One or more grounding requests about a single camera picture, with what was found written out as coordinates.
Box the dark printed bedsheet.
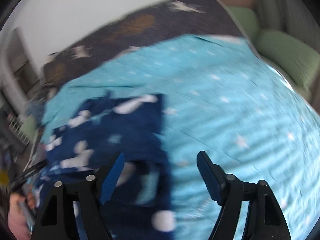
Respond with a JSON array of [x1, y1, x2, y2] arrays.
[[42, 0, 247, 88]]

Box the person's left forearm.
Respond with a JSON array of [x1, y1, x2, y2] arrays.
[[7, 195, 34, 238]]

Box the pale curtain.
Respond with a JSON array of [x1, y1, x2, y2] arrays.
[[255, 0, 300, 33]]

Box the light blue star blanket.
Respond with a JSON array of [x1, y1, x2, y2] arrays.
[[41, 34, 320, 240]]

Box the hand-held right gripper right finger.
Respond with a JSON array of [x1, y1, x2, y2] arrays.
[[196, 151, 292, 240]]

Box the green pillow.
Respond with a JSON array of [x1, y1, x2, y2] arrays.
[[255, 30, 320, 93], [226, 5, 260, 40]]

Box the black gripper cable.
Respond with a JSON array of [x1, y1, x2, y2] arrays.
[[10, 161, 48, 193]]

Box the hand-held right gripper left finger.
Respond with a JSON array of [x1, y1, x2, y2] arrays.
[[30, 152, 125, 240]]

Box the navy fleece garment white print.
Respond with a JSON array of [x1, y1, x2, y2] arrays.
[[35, 92, 177, 240]]

